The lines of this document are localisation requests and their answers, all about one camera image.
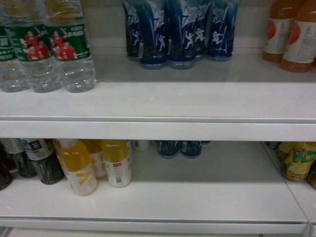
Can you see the orange juice bottle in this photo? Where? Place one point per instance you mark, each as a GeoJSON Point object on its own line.
{"type": "Point", "coordinates": [281, 18]}
{"type": "Point", "coordinates": [300, 51]}

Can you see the white lower shelf board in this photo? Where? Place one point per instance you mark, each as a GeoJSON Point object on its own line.
{"type": "Point", "coordinates": [231, 188]}

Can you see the yellow white drink bottle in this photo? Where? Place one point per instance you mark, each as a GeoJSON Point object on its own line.
{"type": "Point", "coordinates": [117, 158]}
{"type": "Point", "coordinates": [77, 164]}

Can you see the dark tea bottle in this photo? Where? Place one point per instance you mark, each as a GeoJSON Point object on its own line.
{"type": "Point", "coordinates": [43, 157]}

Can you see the white metal shelf board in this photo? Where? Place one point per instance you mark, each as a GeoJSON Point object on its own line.
{"type": "Point", "coordinates": [244, 99]}

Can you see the clear water bottle green label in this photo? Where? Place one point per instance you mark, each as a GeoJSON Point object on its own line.
{"type": "Point", "coordinates": [69, 39]}
{"type": "Point", "coordinates": [28, 35]}
{"type": "Point", "coordinates": [12, 75]}

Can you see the blue sports drink bottle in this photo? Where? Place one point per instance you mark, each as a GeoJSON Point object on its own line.
{"type": "Point", "coordinates": [152, 26]}
{"type": "Point", "coordinates": [181, 33]}
{"type": "Point", "coordinates": [223, 14]}

